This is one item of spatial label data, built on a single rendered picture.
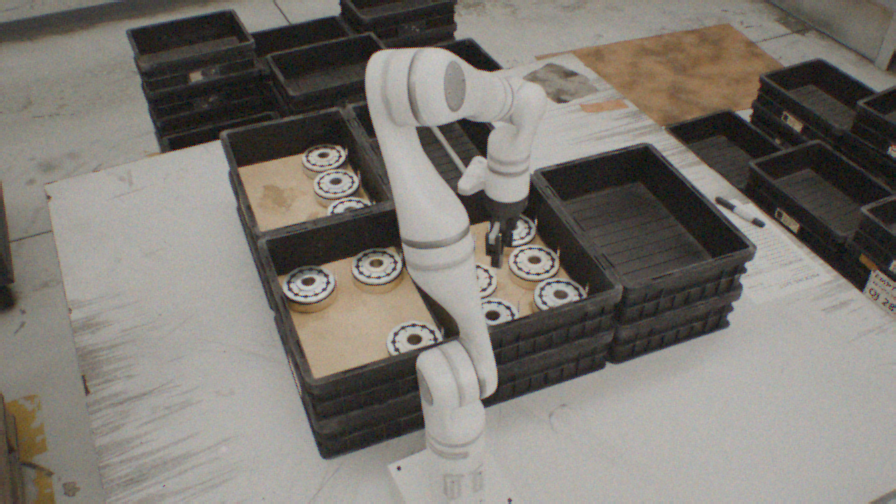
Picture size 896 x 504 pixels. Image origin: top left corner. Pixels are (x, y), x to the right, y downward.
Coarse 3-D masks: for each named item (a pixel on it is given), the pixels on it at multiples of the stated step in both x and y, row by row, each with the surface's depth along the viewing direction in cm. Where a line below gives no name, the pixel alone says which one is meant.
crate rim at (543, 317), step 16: (544, 192) 172; (560, 208) 168; (576, 240) 162; (592, 256) 157; (608, 272) 154; (576, 304) 148; (592, 304) 149; (608, 304) 151; (512, 320) 145; (528, 320) 145; (544, 320) 147; (496, 336) 144
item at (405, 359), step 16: (384, 208) 168; (320, 224) 164; (336, 224) 165; (272, 240) 161; (272, 272) 154; (272, 288) 153; (288, 320) 145; (304, 352) 139; (416, 352) 139; (304, 368) 137; (352, 368) 137; (368, 368) 137; (384, 368) 138; (400, 368) 140; (320, 384) 134; (336, 384) 136
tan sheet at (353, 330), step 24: (336, 264) 170; (336, 288) 165; (408, 288) 165; (312, 312) 160; (336, 312) 160; (360, 312) 160; (384, 312) 160; (408, 312) 160; (312, 336) 156; (336, 336) 156; (360, 336) 156; (384, 336) 156; (312, 360) 151; (336, 360) 151; (360, 360) 151
